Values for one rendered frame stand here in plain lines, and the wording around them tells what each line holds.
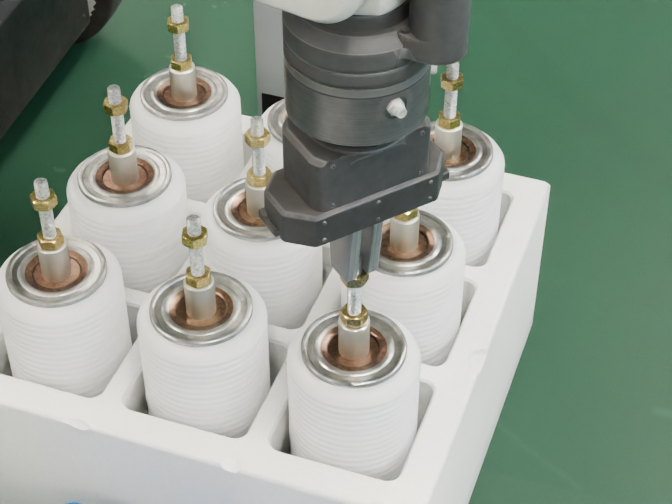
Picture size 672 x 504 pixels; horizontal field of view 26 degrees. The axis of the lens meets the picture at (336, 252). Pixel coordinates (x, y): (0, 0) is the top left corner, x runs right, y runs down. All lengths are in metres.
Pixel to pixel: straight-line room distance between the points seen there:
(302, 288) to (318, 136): 0.32
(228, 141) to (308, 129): 0.41
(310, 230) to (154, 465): 0.28
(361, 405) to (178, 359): 0.14
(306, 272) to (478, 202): 0.15
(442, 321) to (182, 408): 0.21
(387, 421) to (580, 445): 0.33
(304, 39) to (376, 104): 0.06
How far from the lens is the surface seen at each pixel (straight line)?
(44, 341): 1.10
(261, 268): 1.13
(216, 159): 1.26
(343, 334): 1.02
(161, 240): 1.18
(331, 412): 1.02
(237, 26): 1.80
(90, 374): 1.13
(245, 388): 1.08
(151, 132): 1.25
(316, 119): 0.85
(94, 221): 1.16
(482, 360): 1.14
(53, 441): 1.13
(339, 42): 0.82
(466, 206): 1.18
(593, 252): 1.50
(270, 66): 1.40
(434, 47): 0.82
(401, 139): 0.89
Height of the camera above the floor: 1.01
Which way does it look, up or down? 43 degrees down
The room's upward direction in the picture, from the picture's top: straight up
